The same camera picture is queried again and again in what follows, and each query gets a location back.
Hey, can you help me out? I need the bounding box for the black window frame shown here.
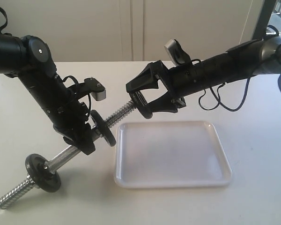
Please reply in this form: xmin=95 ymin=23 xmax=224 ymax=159
xmin=252 ymin=0 xmax=276 ymax=39

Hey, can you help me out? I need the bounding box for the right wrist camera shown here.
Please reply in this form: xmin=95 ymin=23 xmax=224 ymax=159
xmin=164 ymin=39 xmax=191 ymax=66

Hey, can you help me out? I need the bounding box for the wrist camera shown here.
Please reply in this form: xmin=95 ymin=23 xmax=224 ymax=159
xmin=71 ymin=78 xmax=107 ymax=102
xmin=164 ymin=39 xmax=191 ymax=66

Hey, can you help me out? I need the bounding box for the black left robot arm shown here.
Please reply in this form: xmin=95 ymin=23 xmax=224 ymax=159
xmin=0 ymin=34 xmax=106 ymax=155

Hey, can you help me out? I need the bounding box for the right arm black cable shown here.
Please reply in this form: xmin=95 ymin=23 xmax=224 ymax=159
xmin=198 ymin=25 xmax=281 ymax=112

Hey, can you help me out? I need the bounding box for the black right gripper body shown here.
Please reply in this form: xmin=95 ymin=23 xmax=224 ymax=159
xmin=155 ymin=60 xmax=194 ymax=99

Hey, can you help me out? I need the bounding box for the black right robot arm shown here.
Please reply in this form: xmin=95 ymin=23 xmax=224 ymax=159
xmin=126 ymin=36 xmax=281 ymax=119

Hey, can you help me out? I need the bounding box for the black weight plate far end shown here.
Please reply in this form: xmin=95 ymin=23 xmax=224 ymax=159
xmin=90 ymin=110 xmax=116 ymax=147

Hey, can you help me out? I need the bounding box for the chrome threaded dumbbell bar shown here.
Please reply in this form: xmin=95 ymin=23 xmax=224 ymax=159
xmin=0 ymin=100 xmax=136 ymax=210

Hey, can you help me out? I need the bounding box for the black weight plate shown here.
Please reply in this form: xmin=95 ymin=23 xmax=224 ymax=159
xmin=129 ymin=91 xmax=153 ymax=119
xmin=25 ymin=153 xmax=61 ymax=193

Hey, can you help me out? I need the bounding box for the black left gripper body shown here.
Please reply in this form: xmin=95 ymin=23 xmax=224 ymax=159
xmin=46 ymin=96 xmax=90 ymax=145

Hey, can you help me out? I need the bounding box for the white plastic tray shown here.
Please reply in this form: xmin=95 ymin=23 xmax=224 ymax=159
xmin=114 ymin=121 xmax=232 ymax=189

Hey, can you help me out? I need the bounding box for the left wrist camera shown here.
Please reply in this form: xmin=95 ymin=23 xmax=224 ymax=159
xmin=71 ymin=78 xmax=107 ymax=102

